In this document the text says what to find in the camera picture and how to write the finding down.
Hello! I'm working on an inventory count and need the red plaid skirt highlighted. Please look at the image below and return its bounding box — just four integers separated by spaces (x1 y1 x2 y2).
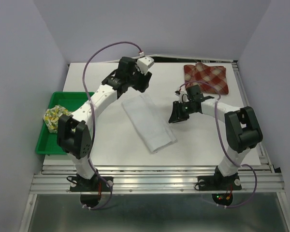
184 62 229 95

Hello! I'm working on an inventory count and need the white skirt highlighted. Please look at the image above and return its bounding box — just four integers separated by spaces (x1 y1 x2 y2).
121 93 177 153

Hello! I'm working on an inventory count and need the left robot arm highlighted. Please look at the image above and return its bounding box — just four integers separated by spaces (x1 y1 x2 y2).
57 56 154 191

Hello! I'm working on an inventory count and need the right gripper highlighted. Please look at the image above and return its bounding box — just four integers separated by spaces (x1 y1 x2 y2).
168 100 194 123

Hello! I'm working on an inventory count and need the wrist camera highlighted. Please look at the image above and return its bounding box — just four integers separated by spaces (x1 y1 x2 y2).
136 52 154 74
175 90 189 103

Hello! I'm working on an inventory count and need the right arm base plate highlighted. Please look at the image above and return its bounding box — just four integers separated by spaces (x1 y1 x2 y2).
194 176 242 192

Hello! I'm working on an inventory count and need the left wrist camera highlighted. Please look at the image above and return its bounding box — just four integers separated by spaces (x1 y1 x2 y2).
136 52 154 74

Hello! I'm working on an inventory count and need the aluminium rail frame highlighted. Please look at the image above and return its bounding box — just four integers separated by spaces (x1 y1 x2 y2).
19 60 290 232

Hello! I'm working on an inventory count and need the green plastic tray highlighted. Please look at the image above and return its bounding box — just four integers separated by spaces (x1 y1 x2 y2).
35 92 87 155

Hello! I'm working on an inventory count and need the yellow floral skirt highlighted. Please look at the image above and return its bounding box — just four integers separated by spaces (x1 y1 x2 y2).
43 105 72 133

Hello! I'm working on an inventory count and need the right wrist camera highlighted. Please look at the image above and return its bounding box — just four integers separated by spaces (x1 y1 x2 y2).
175 90 189 103

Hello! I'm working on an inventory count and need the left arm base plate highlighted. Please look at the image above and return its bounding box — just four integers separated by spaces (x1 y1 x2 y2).
66 175 111 192

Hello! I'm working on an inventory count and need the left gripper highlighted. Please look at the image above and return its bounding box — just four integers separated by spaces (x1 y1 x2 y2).
127 64 152 93

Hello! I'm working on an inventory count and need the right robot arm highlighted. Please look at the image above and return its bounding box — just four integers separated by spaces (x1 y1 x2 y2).
169 85 263 191

